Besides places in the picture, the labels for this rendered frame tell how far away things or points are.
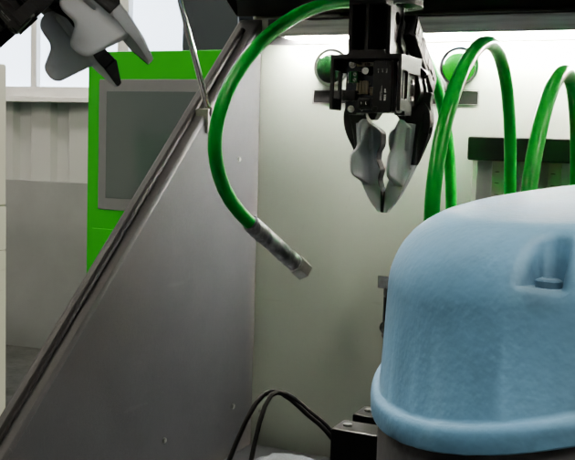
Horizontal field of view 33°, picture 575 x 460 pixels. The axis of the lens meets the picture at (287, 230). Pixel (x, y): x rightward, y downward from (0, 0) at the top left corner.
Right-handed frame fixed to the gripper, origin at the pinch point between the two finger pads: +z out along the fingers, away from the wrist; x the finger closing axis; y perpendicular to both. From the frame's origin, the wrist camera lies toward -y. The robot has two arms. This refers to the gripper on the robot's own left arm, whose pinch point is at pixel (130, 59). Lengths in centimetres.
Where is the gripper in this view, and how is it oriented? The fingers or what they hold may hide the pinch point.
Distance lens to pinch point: 92.1
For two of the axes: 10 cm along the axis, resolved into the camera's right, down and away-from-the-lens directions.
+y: -5.6, 7.0, -4.4
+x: 5.1, -1.3, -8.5
